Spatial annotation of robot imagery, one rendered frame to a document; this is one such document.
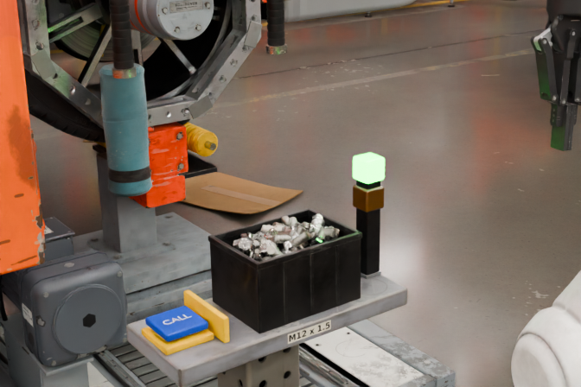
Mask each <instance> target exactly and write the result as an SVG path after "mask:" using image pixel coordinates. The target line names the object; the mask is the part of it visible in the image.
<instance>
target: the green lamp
mask: <svg viewBox="0 0 581 387"><path fill-rule="evenodd" d="M353 178H354V179H356V180H357V181H361V182H364V183H366V184H369V183H373V182H376V181H382V180H384V178H385V158H384V157H382V156H380V155H376V154H373V153H366V154H362V155H356V156H354V158H353Z"/></svg>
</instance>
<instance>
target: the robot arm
mask: <svg viewBox="0 0 581 387"><path fill-rule="evenodd" d="M546 11H547V13H548V15H549V18H548V21H547V23H546V26H545V31H544V32H543V33H542V34H540V35H539V36H535V35H534V36H532V37H531V40H530V42H531V43H532V46H533V49H534V51H535V56H536V63H537V71H538V79H539V93H540V98H541V99H544V100H546V101H547V102H549V103H551V105H552V109H551V118H550V123H551V125H552V138H551V148H554V149H558V150H561V151H567V150H571V145H572V135H573V125H575V124H576V122H577V114H578V105H581V0H547V4H546ZM551 46H552V48H551ZM511 371H512V378H513V382H514V387H581V270H580V271H579V273H578V274H577V275H576V276H575V278H574V279H573V280H572V281H571V283H570V284H569V285H568V286H567V287H566V288H565V290H564V291H563V292H562V293H561V294H560V295H559V296H558V297H557V299H556V300H555V301H554V303H553V304H552V307H550V308H546V309H542V310H540V311H539V312H538V313H537V314H536V315H535V316H534V317H533V318H532V319H531V320H530V321H529V322H528V323H527V325H526V326H525V328H524V329H523V330H522V332H521V333H520V335H519V337H518V339H517V340H516V344H515V348H514V352H513V356H512V361H511Z"/></svg>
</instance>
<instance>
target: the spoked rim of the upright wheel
mask: <svg viewBox="0 0 581 387"><path fill-rule="evenodd" d="M86 2H87V5H86V6H84V7H82V8H80V9H78V10H76V11H74V12H73V13H71V14H69V15H67V16H64V17H62V18H61V19H59V20H57V21H55V22H52V23H50V24H49V25H48V33H51V32H53V31H55V30H56V29H59V28H61V27H63V26H65V25H67V24H68V23H70V22H72V21H74V20H76V19H78V18H79V20H78V21H77V22H75V23H73V24H71V25H69V26H67V27H65V28H63V29H61V30H59V31H57V32H55V33H53V34H51V35H49V36H48V40H49V45H50V44H51V43H53V42H55V41H58V40H59V39H61V38H63V37H65V36H67V35H70V34H72V33H73V32H74V31H76V30H78V29H81V28H83V27H85V26H86V25H88V24H90V23H92V22H94V21H96V20H98V21H99V22H100V23H102V24H104V25H105V27H104V29H103V31H102V33H101V35H100V37H99V39H98V41H97V43H96V45H95V47H94V49H93V51H92V53H91V55H90V56H89V58H88V60H87V62H86V64H85V66H84V68H83V70H82V72H81V74H80V76H79V78H78V80H77V81H78V82H79V83H81V84H82V85H83V86H84V87H85V88H86V89H87V90H89V91H90V92H91V93H92V94H94V95H95V96H96V97H97V98H99V99H100V100H101V91H100V84H96V85H88V82H89V80H90V78H91V77H92V75H93V73H94V71H95V69H96V67H97V65H98V64H99V61H100V59H101V57H102V55H103V53H104V52H105V49H106V47H107V45H108V43H109V41H110V39H111V38H112V28H111V19H110V14H111V12H110V9H109V6H110V4H109V0H86ZM231 11H232V0H214V13H213V17H212V19H211V22H210V23H209V25H208V26H207V28H206V29H205V31H204V32H203V33H202V34H200V35H199V36H197V37H195V38H194V39H191V40H186V41H182V40H167V39H163V38H160V37H157V38H158V39H159V40H160V42H161V44H160V45H159V46H158V48H157V49H156V51H155V52H154V53H153V54H152V55H151V56H150V57H149V58H148V59H147V60H146V61H145V62H144V63H143V56H142V47H141V37H140V31H136V30H135V29H131V39H132V43H131V45H132V52H134V58H133V63H134V61H135V63H137V64H139V65H140V66H141V67H143V68H144V85H145V93H146V101H147V102H149V101H153V100H158V99H164V98H173V97H175V96H176V95H178V94H179V93H181V92H183V91H184V90H185V89H187V88H188V87H189V86H191V85H192V84H193V83H194V82H195V80H196V79H197V77H198V76H199V75H200V73H201V71H202V70H203V69H204V67H205V66H206V65H207V63H208V62H209V61H210V60H211V58H212V57H213V56H214V54H215V53H216V51H217V50H218V48H219V47H220V45H221V43H222V42H223V39H224V37H225V34H226V32H227V27H228V23H229V20H230V15H231Z"/></svg>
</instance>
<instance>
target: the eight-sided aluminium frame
mask: <svg viewBox="0 0 581 387"><path fill-rule="evenodd" d="M16 1H17V9H18V18H19V26H20V34H21V42H22V57H23V65H24V68H25V69H26V70H28V71H29V72H30V74H31V75H33V76H35V77H36V78H37V79H39V80H40V81H41V82H43V83H44V84H45V85H46V86H48V87H49V88H51V89H52V90H53V91H54V92H56V93H57V94H59V95H60V96H61V97H62V98H64V99H65V100H66V101H67V102H68V103H69V104H71V105H72V106H73V107H75V108H76V109H77V110H78V111H80V112H81V113H83V114H84V115H85V116H86V117H88V118H89V119H91V120H90V121H91V122H93V123H95V124H97V125H98V126H99V127H100V128H102V129H104V126H103V119H102V108H101V100H100V99H99V98H97V97H96V96H95V95H94V94H92V93H91V92H90V91H89V90H87V89H86V88H85V87H84V86H83V85H82V84H81V83H79V82H78V81H77V80H76V79H74V78H73V77H72V76H71V75H69V74H68V73H67V72H65V71H64V70H63V69H62V68H60V67H59V66H58V65H56V64H55V63H54V62H53V61H51V58H50V49H49V40H48V24H47V15H46V6H45V0H16ZM232 13H233V29H232V31H231V32H230V34H229V35H228V36H227V38H226V39H225V40H224V41H223V43H222V44H221V45H220V47H219V48H218V50H217V51H216V53H215V54H214V56H213V57H212V58H211V60H210V61H209V62H208V63H207V65H206V66H205V67H204V69H203V70H202V71H201V73H200V75H199V76H198V77H197V79H196V80H195V82H194V83H193V84H192V86H191V87H190V88H189V89H188V91H187V92H186V93H185V95H183V96H178V97H173V98H164V99H158V100H153V101H149V102H147V112H148V127H150V126H155V125H160V124H168V123H173V122H177V121H182V120H187V119H191V118H192V119H196V118H197V117H204V116H205V115H206V114H207V112H208V111H209V109H211V108H212V107H213V104H214V102H215V101H216V99H217V98H218V97H219V96H220V94H221V93H222V92H223V90H224V89H225V87H226V86H227V84H228V83H229V81H230V80H231V79H232V77H233V76H234V75H235V74H236V72H237V71H238V70H239V68H240V66H241V65H242V64H243V62H244V61H245V60H246V58H247V56H248V55H249V54H250V53H251V51H252V50H253V49H254V48H256V46H257V43H258V42H259V40H260V39H261V29H262V26H263V25H262V24H261V10H260V0H232ZM241 15H242V17H241ZM231 63H232V64H231ZM210 74H211V75H210ZM199 90H200V91H199ZM208 94H209V95H208Z"/></svg>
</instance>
